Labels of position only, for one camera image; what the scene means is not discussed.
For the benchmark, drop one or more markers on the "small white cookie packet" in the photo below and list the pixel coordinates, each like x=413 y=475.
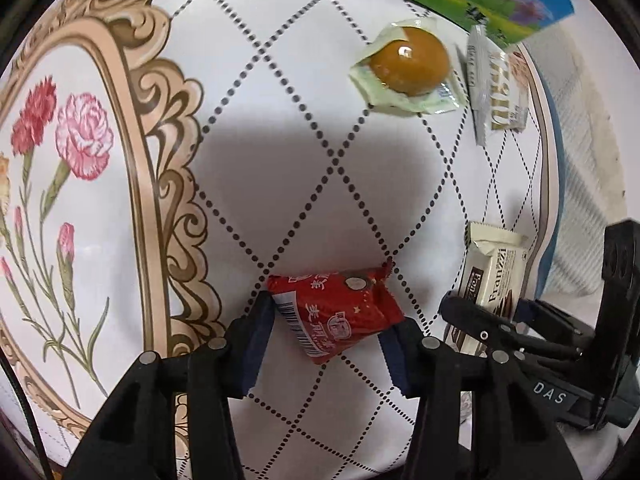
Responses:
x=505 y=95

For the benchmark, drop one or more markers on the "white fleece blanket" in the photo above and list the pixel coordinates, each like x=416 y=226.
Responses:
x=595 y=110

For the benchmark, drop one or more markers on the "blue bed sheet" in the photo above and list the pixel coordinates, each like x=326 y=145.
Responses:
x=552 y=175

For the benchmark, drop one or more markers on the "dark red snack packet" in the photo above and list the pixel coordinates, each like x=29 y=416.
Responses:
x=350 y=305

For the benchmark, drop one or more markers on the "clear thin snack packet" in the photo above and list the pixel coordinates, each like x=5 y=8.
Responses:
x=476 y=75

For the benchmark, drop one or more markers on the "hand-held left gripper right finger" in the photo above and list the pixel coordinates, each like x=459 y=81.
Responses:
x=395 y=362

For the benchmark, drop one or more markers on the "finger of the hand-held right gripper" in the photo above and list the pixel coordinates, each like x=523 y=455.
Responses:
x=550 y=322
x=467 y=317

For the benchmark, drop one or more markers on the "white floral printed quilt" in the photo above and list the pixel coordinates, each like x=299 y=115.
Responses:
x=300 y=185

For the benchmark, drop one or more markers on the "long white cookie packet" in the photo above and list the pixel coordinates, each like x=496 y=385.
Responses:
x=500 y=270

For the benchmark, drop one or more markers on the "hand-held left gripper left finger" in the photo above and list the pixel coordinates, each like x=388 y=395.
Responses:
x=260 y=345

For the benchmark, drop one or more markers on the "braised egg clear packet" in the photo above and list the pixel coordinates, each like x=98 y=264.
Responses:
x=407 y=60

